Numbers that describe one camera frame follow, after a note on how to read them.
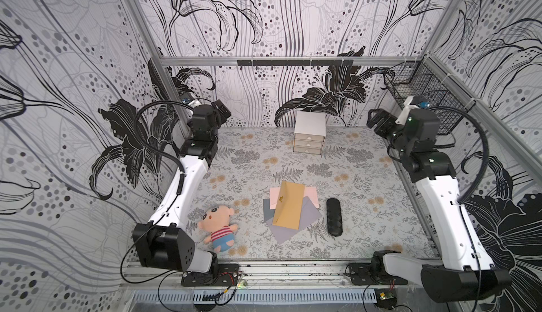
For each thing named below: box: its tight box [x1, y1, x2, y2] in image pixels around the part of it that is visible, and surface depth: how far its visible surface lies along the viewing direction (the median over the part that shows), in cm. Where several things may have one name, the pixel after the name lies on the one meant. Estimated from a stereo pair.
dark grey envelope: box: [262, 198, 276, 223], surface depth 90 cm
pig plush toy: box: [197, 205, 238, 254], surface depth 80 cm
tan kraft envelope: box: [272, 180, 306, 231], surface depth 91 cm
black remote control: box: [326, 197, 343, 237], surface depth 85 cm
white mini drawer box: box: [292, 110, 327, 156], surface depth 107 cm
